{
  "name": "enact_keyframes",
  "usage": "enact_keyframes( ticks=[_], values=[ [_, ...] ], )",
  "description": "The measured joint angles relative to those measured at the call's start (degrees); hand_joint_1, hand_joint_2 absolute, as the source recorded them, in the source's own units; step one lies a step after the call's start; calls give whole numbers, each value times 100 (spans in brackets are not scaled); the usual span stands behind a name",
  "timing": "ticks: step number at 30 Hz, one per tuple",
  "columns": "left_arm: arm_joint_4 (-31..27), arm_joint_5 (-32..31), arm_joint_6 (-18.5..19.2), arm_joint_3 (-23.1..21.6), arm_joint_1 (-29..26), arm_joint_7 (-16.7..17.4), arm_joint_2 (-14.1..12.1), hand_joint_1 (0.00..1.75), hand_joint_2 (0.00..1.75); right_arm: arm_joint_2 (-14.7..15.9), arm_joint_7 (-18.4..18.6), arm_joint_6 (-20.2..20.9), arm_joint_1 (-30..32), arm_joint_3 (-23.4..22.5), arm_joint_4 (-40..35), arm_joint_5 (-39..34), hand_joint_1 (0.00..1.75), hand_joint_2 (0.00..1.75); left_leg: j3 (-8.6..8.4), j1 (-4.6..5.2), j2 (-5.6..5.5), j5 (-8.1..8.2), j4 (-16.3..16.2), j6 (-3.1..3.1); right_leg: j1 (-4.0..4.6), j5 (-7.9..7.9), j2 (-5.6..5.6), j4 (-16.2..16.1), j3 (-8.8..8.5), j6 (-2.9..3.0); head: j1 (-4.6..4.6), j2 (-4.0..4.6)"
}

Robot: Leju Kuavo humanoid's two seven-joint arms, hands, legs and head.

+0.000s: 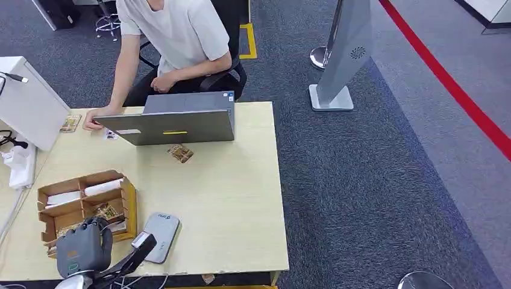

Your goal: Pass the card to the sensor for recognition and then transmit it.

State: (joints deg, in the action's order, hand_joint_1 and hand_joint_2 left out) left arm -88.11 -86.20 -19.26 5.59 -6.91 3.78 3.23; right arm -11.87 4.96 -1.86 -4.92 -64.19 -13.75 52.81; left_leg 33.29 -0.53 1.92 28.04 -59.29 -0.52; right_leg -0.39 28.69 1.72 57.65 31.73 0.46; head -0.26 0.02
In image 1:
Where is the wooden card box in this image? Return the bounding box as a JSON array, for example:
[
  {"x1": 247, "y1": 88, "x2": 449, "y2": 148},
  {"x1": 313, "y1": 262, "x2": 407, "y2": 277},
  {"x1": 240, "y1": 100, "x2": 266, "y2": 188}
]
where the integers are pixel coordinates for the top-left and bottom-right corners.
[{"x1": 36, "y1": 169, "x2": 139, "y2": 259}]

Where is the chrome round base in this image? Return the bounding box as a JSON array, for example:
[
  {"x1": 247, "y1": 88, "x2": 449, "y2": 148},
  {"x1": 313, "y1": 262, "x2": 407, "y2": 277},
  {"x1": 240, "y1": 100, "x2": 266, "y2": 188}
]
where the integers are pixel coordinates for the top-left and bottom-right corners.
[
  {"x1": 309, "y1": 46, "x2": 332, "y2": 72},
  {"x1": 397, "y1": 271, "x2": 456, "y2": 289}
]

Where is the grey card reader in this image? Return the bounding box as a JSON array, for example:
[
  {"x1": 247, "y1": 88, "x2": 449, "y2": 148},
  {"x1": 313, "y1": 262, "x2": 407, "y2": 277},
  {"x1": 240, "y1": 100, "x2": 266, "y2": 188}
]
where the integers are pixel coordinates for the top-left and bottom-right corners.
[{"x1": 140, "y1": 212, "x2": 181, "y2": 265}]

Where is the brown printed card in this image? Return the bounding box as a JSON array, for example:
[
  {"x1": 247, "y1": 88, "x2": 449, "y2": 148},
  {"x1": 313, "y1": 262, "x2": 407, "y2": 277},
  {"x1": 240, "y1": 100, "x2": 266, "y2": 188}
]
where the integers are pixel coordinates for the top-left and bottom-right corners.
[
  {"x1": 166, "y1": 143, "x2": 195, "y2": 165},
  {"x1": 92, "y1": 202, "x2": 121, "y2": 221},
  {"x1": 55, "y1": 223, "x2": 83, "y2": 239},
  {"x1": 60, "y1": 114, "x2": 83, "y2": 134}
]

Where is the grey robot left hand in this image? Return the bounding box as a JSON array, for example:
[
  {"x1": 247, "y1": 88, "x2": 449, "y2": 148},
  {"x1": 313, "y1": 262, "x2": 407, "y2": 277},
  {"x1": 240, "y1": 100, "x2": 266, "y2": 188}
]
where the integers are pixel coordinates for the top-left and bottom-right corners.
[{"x1": 55, "y1": 217, "x2": 114, "y2": 280}]

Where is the black cabinet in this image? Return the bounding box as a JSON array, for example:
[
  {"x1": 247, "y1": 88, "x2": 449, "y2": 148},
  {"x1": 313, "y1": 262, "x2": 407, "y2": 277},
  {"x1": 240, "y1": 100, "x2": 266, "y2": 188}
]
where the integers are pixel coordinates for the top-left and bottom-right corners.
[{"x1": 31, "y1": 0, "x2": 81, "y2": 32}]

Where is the grey laptop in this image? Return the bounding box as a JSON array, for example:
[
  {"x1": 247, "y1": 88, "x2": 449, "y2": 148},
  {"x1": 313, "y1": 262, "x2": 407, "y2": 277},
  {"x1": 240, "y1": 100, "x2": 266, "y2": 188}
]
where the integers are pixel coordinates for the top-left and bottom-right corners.
[{"x1": 92, "y1": 90, "x2": 236, "y2": 147}]

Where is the white partition panel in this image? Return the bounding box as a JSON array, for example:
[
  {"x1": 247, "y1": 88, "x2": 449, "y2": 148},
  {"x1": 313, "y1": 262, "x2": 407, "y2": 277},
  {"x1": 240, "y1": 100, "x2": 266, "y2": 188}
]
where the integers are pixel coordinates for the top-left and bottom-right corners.
[{"x1": 454, "y1": 0, "x2": 511, "y2": 36}]

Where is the person's right hand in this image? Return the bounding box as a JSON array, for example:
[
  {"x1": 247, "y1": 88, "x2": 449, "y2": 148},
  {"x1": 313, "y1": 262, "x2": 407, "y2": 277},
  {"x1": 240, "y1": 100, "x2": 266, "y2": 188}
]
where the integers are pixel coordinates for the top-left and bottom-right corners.
[{"x1": 83, "y1": 105, "x2": 121, "y2": 132}]

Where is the white power strip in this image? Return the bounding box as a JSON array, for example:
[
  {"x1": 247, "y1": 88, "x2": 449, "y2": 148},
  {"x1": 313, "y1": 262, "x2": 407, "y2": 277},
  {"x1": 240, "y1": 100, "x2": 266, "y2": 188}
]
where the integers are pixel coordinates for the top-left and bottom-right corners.
[{"x1": 1, "y1": 144, "x2": 37, "y2": 191}]

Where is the white card stack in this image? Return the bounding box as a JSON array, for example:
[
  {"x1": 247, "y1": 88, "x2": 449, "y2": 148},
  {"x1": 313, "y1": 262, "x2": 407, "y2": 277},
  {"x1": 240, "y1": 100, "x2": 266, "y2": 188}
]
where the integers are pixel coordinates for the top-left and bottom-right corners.
[
  {"x1": 84, "y1": 178, "x2": 125, "y2": 197},
  {"x1": 45, "y1": 190, "x2": 83, "y2": 210}
]

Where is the grey kiosk stand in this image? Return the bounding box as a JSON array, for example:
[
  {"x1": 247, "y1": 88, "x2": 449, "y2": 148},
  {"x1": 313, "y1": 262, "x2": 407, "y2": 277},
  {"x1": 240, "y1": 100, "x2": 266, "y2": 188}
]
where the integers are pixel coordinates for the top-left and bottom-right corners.
[{"x1": 308, "y1": 0, "x2": 375, "y2": 113}]

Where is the black plug cable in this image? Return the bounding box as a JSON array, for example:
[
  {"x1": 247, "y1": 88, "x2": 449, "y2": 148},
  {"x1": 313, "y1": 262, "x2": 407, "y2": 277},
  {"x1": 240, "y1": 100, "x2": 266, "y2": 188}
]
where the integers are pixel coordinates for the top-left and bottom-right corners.
[{"x1": 0, "y1": 70, "x2": 30, "y2": 96}]

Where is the person's left hand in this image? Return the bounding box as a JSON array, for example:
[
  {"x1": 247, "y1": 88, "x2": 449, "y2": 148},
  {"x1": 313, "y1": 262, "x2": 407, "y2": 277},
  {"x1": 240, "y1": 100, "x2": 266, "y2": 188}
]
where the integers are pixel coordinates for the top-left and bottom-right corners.
[{"x1": 149, "y1": 70, "x2": 180, "y2": 95}]

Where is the white box case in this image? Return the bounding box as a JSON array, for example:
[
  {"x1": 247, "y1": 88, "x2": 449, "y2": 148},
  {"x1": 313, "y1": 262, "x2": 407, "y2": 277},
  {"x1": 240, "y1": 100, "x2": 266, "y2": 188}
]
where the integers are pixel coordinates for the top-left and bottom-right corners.
[{"x1": 0, "y1": 55, "x2": 72, "y2": 152}]

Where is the black office chair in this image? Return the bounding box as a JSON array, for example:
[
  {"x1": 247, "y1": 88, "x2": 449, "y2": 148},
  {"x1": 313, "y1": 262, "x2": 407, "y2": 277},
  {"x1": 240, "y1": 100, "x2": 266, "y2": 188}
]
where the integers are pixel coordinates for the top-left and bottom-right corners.
[{"x1": 124, "y1": 0, "x2": 250, "y2": 107}]

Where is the black camera bracket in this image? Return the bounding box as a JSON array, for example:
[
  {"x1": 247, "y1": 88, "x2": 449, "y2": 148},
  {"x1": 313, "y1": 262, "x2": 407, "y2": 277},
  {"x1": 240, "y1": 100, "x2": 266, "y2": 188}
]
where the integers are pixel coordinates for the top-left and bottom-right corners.
[{"x1": 92, "y1": 235, "x2": 158, "y2": 289}]

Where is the chrome leg stool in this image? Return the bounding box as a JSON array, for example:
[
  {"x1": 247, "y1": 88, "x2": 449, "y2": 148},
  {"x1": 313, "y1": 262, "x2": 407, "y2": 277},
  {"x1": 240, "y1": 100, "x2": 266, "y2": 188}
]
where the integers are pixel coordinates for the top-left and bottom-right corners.
[{"x1": 94, "y1": 0, "x2": 122, "y2": 43}]

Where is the person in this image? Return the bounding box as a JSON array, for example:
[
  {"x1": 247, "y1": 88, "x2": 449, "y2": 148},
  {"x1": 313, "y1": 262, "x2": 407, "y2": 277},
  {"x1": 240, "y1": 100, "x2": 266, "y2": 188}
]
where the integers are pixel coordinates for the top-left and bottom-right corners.
[{"x1": 83, "y1": 0, "x2": 233, "y2": 132}]

